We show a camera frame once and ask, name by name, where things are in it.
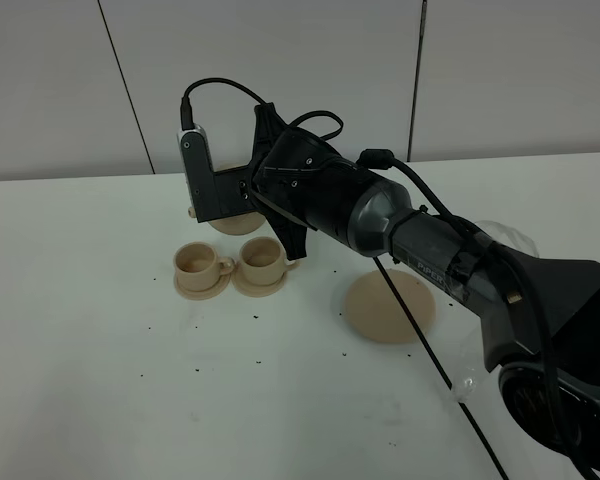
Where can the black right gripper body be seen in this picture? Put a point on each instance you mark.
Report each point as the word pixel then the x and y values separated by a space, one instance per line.
pixel 311 175

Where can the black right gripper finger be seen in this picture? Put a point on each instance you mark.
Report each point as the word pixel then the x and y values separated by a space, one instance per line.
pixel 269 126
pixel 289 226

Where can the beige ceramic teapot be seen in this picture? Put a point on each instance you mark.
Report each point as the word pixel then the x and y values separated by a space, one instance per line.
pixel 235 225

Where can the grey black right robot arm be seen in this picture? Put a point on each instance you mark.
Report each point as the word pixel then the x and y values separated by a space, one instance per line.
pixel 540 318

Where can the beige teapot saucer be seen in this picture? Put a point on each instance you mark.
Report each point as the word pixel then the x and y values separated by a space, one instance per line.
pixel 371 309

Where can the beige right teacup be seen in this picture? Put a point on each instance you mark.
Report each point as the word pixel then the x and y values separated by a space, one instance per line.
pixel 263 261

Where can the beige teacup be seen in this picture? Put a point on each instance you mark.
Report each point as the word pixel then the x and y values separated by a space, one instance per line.
pixel 198 267
pixel 263 261

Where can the beige right cup saucer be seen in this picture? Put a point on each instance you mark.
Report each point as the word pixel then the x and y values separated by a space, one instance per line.
pixel 248 289

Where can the beige cup saucer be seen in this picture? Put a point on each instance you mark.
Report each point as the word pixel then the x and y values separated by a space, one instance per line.
pixel 211 292
pixel 248 289

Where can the beige left cup saucer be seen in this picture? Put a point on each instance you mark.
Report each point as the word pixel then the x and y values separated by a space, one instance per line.
pixel 211 292

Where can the beige left teacup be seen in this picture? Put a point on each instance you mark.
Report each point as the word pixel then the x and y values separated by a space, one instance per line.
pixel 198 267

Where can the clear plastic wrap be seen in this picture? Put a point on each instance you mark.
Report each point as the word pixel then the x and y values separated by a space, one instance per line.
pixel 469 371

